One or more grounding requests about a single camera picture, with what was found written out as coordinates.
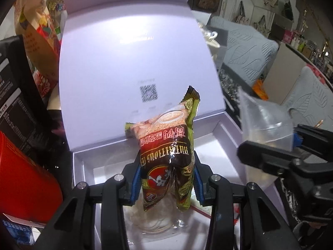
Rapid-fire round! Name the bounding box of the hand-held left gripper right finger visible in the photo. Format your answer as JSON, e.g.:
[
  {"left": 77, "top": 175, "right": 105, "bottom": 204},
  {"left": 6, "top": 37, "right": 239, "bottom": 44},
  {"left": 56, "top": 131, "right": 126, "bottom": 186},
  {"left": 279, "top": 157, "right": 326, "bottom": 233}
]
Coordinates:
[{"left": 194, "top": 159, "right": 297, "bottom": 250}]

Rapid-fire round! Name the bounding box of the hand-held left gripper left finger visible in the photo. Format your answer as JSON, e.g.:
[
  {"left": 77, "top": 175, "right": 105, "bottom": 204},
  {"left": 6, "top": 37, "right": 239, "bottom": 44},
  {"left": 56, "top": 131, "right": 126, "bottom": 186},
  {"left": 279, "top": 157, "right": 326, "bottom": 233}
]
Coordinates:
[{"left": 39, "top": 161, "right": 142, "bottom": 250}]

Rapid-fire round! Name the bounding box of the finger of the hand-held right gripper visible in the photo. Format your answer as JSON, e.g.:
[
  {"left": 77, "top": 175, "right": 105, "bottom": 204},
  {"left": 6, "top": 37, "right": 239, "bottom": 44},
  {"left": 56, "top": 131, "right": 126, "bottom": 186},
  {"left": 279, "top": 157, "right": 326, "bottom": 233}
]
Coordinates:
[
  {"left": 237, "top": 141, "right": 333, "bottom": 185},
  {"left": 294, "top": 124, "right": 333, "bottom": 162}
]

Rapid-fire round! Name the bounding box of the red white printed packet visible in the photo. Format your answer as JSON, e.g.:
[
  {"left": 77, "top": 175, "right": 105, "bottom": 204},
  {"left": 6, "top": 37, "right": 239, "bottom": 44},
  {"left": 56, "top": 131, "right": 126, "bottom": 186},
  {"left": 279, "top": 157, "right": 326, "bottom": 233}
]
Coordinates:
[{"left": 191, "top": 203, "right": 241, "bottom": 226}]

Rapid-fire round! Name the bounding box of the clear plastic bag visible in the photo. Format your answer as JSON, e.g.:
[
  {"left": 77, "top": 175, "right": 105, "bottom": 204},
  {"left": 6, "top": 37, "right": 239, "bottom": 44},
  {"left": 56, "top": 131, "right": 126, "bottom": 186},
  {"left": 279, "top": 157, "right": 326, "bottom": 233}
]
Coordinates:
[{"left": 238, "top": 86, "right": 293, "bottom": 189}]

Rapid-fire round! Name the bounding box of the brown green cereal packet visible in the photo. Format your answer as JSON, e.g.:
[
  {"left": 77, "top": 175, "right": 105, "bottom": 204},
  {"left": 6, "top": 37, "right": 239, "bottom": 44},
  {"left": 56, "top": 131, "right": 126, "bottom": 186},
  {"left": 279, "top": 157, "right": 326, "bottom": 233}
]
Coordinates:
[{"left": 124, "top": 85, "right": 201, "bottom": 212}]

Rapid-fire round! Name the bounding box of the lavender gift box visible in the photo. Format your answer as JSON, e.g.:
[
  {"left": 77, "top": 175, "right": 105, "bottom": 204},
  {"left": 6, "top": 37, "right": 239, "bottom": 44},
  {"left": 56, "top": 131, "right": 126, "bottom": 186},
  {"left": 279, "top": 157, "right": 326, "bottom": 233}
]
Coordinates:
[{"left": 58, "top": 0, "right": 280, "bottom": 250}]

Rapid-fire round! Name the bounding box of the light blue quilted chair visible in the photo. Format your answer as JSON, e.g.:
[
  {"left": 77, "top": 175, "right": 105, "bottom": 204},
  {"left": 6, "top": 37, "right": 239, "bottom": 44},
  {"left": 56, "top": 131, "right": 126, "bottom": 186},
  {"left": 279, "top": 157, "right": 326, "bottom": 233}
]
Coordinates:
[
  {"left": 282, "top": 66, "right": 333, "bottom": 133},
  {"left": 209, "top": 16, "right": 279, "bottom": 86}
]

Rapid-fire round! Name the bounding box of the orange packet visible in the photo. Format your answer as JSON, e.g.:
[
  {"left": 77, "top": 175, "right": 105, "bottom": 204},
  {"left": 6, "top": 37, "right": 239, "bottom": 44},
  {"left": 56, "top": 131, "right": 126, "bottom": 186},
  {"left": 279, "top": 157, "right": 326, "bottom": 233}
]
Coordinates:
[{"left": 252, "top": 79, "right": 268, "bottom": 101}]

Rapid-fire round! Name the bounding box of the brown cardboard sheet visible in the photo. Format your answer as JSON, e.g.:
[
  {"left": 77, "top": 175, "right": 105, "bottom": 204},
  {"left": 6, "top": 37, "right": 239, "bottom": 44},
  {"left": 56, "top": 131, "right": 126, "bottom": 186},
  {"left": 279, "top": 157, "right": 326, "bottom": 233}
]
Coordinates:
[{"left": 263, "top": 42, "right": 310, "bottom": 105}]

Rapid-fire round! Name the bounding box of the row of small bottles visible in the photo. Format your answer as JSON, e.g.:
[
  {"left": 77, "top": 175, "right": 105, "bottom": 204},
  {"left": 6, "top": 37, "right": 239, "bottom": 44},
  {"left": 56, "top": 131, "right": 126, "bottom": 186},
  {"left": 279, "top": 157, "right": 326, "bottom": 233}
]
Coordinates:
[{"left": 282, "top": 29, "right": 333, "bottom": 76}]

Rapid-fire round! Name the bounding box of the red plastic container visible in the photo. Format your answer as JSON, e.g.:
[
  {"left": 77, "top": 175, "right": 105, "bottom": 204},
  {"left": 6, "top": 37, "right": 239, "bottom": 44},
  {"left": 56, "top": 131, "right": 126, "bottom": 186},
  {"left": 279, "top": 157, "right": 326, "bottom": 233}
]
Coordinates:
[{"left": 0, "top": 131, "right": 64, "bottom": 223}]

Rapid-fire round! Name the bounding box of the blue white carton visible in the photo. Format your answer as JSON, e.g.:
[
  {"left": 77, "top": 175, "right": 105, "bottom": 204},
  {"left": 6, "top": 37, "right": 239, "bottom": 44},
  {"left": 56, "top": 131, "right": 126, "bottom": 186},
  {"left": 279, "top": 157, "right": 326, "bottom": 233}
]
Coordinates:
[{"left": 0, "top": 214, "right": 43, "bottom": 246}]

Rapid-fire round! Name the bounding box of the black printed box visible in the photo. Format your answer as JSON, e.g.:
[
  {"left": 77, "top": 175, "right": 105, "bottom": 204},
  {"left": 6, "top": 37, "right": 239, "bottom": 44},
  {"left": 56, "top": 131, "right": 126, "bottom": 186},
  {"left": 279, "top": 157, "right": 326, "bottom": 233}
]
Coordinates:
[{"left": 0, "top": 35, "right": 67, "bottom": 167}]

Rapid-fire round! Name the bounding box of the printed kraft paper bag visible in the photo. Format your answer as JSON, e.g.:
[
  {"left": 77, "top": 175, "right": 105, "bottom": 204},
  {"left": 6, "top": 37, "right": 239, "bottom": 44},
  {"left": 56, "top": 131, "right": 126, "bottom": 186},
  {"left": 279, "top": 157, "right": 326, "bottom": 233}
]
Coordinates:
[{"left": 14, "top": 0, "right": 63, "bottom": 94}]

